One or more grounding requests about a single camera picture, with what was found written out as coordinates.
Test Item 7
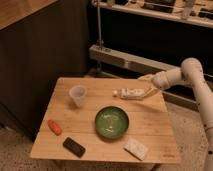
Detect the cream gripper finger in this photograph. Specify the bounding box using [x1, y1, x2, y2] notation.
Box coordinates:
[137, 74, 154, 82]
[143, 86, 159, 98]

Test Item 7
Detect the translucent white cup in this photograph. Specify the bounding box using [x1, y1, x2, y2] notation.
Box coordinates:
[69, 85, 87, 107]

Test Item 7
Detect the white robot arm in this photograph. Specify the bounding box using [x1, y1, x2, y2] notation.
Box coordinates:
[139, 58, 213, 171]

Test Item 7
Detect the green ceramic bowl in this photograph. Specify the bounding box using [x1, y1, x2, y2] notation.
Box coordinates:
[95, 106, 129, 139]

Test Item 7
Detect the metal shelf rack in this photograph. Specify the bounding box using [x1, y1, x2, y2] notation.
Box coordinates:
[88, 0, 213, 113]

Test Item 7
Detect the wooden table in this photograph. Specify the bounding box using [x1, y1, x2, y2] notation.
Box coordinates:
[30, 78, 181, 164]

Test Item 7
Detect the beige sponge block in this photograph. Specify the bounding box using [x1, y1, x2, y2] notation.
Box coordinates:
[124, 138, 149, 160]

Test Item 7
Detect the black smartphone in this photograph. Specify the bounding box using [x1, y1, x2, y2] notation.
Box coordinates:
[63, 137, 86, 157]

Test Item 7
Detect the orange carrot toy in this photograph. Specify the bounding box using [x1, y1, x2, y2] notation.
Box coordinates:
[48, 120, 62, 136]

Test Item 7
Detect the dark wooden cabinet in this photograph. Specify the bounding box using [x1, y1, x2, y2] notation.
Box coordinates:
[0, 0, 89, 140]

